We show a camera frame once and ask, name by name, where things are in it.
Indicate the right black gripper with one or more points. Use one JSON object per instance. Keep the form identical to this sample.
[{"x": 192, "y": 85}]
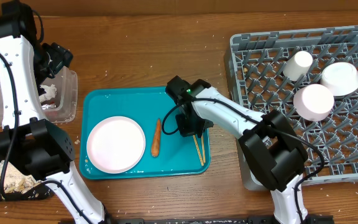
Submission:
[{"x": 190, "y": 127}]

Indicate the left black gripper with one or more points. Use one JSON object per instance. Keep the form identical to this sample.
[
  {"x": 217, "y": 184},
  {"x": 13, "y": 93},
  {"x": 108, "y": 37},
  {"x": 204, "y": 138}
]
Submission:
[{"x": 61, "y": 56}]

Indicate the wooden chopstick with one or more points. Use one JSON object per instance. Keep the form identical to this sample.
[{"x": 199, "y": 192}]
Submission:
[
  {"x": 198, "y": 150},
  {"x": 202, "y": 149}
]

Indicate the white napkin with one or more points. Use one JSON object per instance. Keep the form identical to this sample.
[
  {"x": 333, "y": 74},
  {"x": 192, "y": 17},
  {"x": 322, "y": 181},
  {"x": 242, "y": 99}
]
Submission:
[{"x": 50, "y": 92}]

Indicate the orange carrot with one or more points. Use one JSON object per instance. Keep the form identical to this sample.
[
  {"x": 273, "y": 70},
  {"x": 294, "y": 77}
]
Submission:
[{"x": 155, "y": 148}]

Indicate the large white round plate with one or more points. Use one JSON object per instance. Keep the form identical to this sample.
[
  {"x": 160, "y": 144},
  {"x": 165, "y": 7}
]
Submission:
[{"x": 116, "y": 144}]

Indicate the white cup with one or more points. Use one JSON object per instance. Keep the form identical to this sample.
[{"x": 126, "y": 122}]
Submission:
[{"x": 298, "y": 65}]

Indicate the small white round plate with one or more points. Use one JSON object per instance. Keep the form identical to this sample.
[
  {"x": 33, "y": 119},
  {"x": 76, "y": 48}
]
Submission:
[{"x": 313, "y": 102}]

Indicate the food scraps rice pile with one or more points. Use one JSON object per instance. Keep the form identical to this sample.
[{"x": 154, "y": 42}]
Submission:
[{"x": 15, "y": 181}]

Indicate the white bowl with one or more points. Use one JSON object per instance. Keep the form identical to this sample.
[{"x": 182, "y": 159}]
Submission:
[{"x": 341, "y": 78}]

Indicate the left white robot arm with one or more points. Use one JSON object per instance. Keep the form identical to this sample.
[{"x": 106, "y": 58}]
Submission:
[{"x": 28, "y": 140}]

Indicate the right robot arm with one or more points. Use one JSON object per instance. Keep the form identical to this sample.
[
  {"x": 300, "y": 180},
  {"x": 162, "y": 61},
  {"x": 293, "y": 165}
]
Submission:
[{"x": 278, "y": 158}]

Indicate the clear plastic waste bin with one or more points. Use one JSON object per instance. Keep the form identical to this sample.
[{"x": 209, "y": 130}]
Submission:
[{"x": 62, "y": 107}]

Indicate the grey dishwasher rack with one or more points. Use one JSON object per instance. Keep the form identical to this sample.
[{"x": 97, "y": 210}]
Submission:
[{"x": 254, "y": 67}]

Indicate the teal plastic serving tray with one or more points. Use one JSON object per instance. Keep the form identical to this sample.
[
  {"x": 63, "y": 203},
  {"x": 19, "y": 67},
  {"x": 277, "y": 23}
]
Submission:
[{"x": 178, "y": 154}]

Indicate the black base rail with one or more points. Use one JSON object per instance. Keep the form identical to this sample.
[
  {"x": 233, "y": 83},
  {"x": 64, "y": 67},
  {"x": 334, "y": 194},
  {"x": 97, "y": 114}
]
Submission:
[{"x": 262, "y": 219}]

